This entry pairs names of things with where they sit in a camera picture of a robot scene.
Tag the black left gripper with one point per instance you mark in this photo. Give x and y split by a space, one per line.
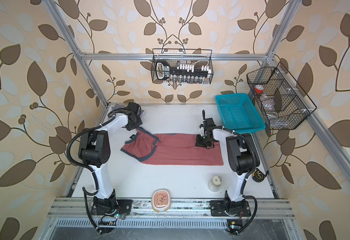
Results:
139 122

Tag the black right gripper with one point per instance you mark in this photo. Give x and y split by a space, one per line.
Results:
199 143

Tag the blue white striped tank top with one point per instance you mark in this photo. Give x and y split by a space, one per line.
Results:
118 107

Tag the maroon red garment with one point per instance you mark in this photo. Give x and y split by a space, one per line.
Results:
171 150

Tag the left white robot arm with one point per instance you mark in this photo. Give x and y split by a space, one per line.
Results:
90 149

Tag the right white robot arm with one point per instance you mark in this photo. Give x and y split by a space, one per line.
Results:
242 160

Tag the teal plastic basket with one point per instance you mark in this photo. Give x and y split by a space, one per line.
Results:
238 113

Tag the black yellow tape measure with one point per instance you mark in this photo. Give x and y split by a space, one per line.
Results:
258 176

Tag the black socket tool set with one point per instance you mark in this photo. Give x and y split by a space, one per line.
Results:
199 72

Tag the pink oval container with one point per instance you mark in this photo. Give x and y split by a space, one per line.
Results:
161 201

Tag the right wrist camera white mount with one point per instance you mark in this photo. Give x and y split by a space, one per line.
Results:
202 130

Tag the black wire basket back wall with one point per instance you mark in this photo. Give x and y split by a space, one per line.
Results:
181 54

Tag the black wire basket wall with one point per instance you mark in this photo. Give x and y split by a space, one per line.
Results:
291 102
181 54

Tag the black wire basket right wall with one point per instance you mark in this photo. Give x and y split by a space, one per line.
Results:
291 102

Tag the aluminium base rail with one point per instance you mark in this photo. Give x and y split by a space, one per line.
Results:
183 213

